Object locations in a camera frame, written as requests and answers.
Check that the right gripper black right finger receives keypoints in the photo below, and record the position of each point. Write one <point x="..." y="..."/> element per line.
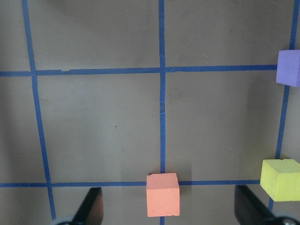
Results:
<point x="249" y="210"/>

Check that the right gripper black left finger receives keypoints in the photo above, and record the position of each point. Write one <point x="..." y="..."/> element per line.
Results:
<point x="91" y="211"/>

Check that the yellow foam block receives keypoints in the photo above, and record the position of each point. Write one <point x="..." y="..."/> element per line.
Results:
<point x="280" y="179"/>

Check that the purple foam block far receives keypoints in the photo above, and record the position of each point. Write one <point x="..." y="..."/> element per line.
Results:
<point x="288" y="68"/>

